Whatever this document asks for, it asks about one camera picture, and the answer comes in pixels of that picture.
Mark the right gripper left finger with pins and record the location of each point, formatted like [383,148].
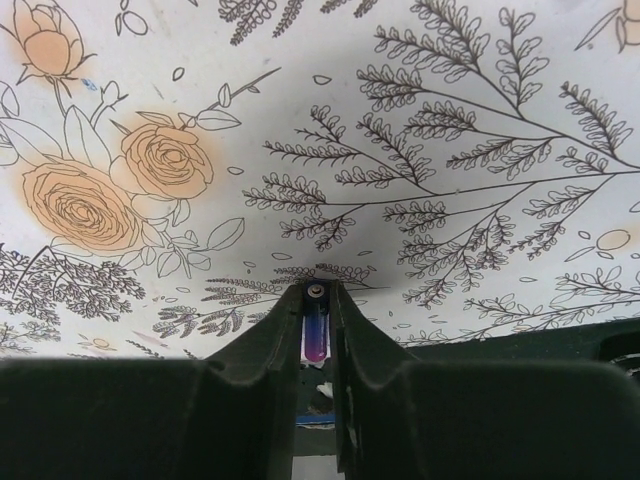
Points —
[229,416]

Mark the floral table mat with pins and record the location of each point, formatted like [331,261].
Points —
[468,169]

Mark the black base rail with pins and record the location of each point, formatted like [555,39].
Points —
[616,343]

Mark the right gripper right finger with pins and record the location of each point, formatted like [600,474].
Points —
[402,417]

